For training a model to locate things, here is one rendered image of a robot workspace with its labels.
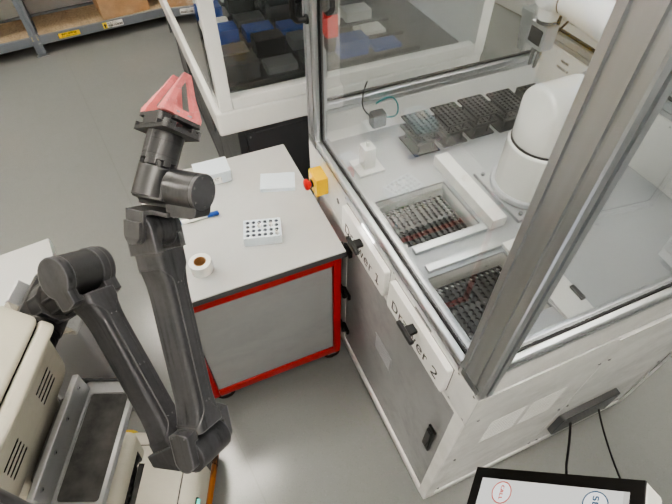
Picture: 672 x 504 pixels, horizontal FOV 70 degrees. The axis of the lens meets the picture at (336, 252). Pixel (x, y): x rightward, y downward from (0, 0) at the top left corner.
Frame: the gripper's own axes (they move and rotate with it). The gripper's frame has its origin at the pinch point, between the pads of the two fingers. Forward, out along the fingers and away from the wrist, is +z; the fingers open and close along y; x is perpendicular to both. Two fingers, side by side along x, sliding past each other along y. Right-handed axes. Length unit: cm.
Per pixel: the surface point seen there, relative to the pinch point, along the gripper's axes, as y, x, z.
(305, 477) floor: -47, -110, -101
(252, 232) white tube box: -53, -62, -16
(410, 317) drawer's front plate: 7, -70, -30
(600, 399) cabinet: 34, -159, -44
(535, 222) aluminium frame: 47, -35, -11
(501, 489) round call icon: 42, -57, -55
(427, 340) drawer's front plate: 14, -69, -34
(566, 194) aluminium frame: 52, -28, -8
